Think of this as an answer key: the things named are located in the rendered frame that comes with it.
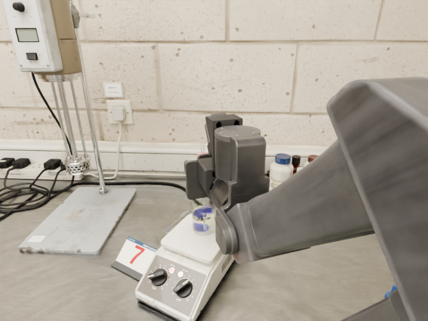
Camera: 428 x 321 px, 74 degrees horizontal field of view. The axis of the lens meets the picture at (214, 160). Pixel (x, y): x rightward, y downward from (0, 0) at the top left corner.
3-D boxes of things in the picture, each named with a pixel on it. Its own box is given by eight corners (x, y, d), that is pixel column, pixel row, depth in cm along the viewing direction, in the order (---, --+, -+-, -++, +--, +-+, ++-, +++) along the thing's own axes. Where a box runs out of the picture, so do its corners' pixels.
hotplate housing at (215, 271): (192, 331, 50) (191, 297, 46) (134, 301, 55) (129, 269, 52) (241, 252, 68) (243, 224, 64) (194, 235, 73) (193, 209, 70)
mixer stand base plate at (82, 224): (98, 255, 67) (97, 251, 66) (16, 251, 68) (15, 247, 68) (137, 190, 94) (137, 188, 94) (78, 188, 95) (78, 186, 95)
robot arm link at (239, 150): (195, 128, 37) (226, 159, 26) (256, 123, 39) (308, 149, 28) (197, 207, 41) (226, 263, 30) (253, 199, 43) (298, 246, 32)
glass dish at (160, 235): (158, 232, 74) (157, 225, 73) (179, 232, 74) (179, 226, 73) (153, 247, 69) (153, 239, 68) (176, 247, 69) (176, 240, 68)
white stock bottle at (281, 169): (276, 185, 98) (280, 149, 93) (294, 193, 93) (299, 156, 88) (263, 192, 93) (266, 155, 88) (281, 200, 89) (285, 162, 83)
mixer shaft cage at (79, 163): (85, 176, 73) (65, 74, 63) (60, 175, 74) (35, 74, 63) (97, 165, 79) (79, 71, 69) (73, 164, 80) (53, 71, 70)
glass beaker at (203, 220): (188, 237, 60) (187, 204, 56) (193, 221, 65) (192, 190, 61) (217, 239, 59) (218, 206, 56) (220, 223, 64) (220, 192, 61)
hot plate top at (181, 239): (210, 265, 53) (210, 262, 53) (158, 245, 58) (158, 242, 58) (236, 230, 63) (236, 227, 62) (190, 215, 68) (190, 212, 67)
